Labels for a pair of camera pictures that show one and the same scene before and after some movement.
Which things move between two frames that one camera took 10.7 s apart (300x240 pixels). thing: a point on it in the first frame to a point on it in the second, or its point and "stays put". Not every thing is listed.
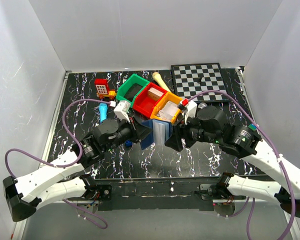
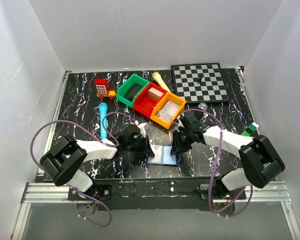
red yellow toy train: x=102 y=89 stays put
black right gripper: x=178 y=135 stays put
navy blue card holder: x=161 y=132 to x=162 y=156
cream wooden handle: x=157 y=76 stays put
